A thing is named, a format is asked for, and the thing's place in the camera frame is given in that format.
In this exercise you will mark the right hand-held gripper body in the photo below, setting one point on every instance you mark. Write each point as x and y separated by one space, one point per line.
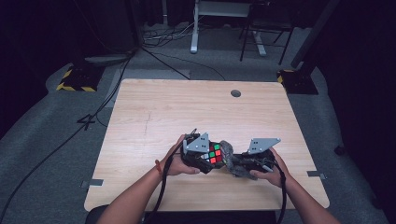
261 144

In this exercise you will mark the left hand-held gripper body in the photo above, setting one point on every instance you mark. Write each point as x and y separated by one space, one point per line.
196 145

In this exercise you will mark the grey cloth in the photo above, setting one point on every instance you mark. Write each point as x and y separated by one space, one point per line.
233 161

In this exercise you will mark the multicoloured puzzle cube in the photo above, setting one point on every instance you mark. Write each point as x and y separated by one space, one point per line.
215 153

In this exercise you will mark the person's left hand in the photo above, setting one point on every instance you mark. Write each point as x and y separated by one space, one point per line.
177 165

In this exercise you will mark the person's right hand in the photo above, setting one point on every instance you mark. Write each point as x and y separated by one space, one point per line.
274 175

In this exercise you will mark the red wristband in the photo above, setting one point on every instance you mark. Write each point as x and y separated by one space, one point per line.
159 167

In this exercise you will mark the grey table grommet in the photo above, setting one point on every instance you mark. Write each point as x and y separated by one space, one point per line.
235 93

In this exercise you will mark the grey tape mark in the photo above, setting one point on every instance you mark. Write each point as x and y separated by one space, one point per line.
96 182
315 174

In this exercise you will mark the black yellow striped stand base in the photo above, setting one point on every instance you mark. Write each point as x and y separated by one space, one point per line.
299 82
77 79

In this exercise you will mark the black caster wheel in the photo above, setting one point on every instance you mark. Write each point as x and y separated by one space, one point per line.
339 150

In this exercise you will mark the black slanted pole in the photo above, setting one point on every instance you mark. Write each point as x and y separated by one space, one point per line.
314 34

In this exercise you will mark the white desk frame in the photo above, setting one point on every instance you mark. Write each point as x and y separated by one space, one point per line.
194 31

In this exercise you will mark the black metal chair frame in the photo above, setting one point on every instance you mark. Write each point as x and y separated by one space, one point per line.
281 29

